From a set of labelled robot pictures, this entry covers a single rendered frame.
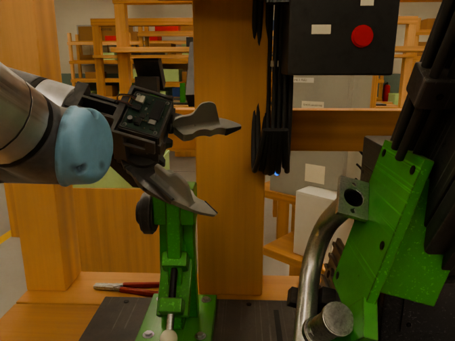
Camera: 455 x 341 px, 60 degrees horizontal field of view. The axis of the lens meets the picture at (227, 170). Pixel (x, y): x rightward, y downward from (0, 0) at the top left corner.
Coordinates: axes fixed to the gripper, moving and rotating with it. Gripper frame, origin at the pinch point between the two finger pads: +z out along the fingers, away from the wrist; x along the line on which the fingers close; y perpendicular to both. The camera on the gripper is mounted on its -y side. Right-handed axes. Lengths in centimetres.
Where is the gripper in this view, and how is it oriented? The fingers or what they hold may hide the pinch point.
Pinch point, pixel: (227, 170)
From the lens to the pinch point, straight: 51.3
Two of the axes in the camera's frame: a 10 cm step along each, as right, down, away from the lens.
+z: 9.6, 2.8, 0.1
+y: 1.5, -4.8, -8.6
